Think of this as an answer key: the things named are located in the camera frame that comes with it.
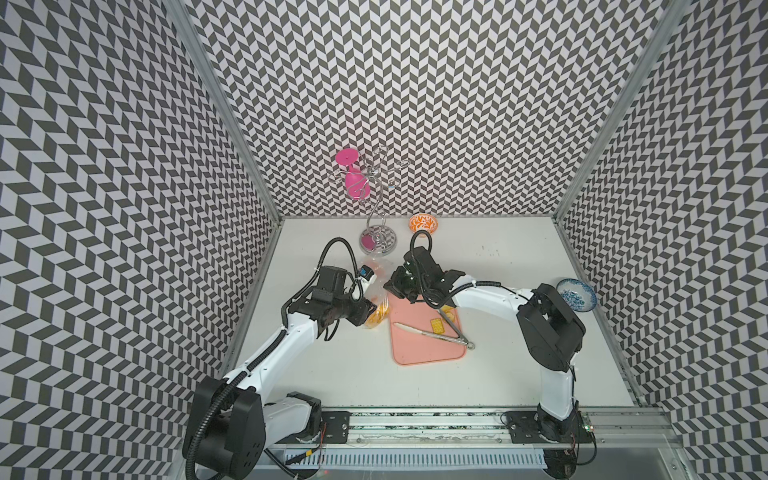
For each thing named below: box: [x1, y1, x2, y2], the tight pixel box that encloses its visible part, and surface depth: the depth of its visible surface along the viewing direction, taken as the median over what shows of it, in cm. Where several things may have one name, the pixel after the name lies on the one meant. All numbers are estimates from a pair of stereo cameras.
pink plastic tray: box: [388, 292, 467, 365], surface depth 89 cm
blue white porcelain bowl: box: [556, 278, 597, 312], surface depth 95 cm
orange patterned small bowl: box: [408, 213, 439, 235], surface depth 115 cm
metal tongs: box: [394, 308, 475, 349], surface depth 89 cm
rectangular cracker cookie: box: [430, 318, 444, 334], surface depth 92 cm
